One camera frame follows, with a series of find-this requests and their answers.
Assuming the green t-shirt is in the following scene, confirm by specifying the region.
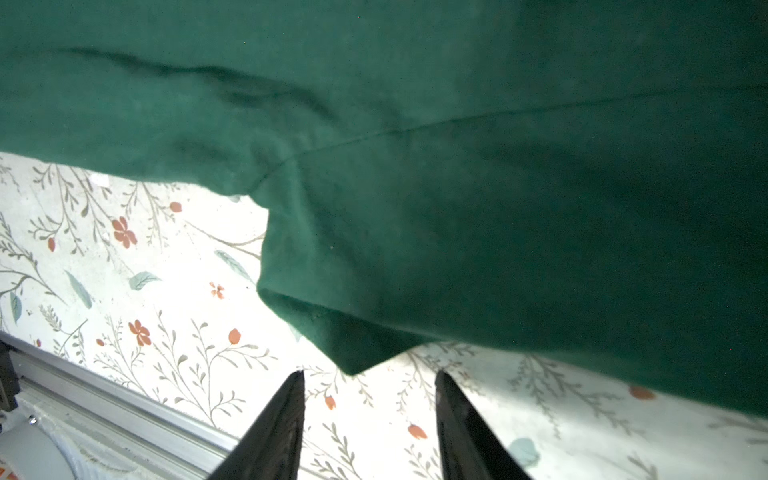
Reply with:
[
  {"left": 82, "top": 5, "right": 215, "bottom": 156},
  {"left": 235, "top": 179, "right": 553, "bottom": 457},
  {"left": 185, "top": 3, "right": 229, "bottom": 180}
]
[{"left": 1, "top": 1, "right": 767, "bottom": 416}]

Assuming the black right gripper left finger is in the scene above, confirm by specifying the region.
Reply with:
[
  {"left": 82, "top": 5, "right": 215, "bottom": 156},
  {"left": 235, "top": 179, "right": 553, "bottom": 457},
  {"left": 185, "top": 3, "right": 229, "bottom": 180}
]
[{"left": 208, "top": 370, "right": 305, "bottom": 480}]

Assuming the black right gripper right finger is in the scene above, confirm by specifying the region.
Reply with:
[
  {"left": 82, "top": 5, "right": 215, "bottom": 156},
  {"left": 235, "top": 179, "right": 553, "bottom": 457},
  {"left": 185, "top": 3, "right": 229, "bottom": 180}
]
[{"left": 435, "top": 370, "right": 531, "bottom": 480}]

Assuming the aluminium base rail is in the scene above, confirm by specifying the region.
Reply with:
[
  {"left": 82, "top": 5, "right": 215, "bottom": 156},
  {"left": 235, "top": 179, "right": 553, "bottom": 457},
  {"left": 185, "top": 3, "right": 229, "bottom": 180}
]
[{"left": 1, "top": 334, "right": 239, "bottom": 479}]

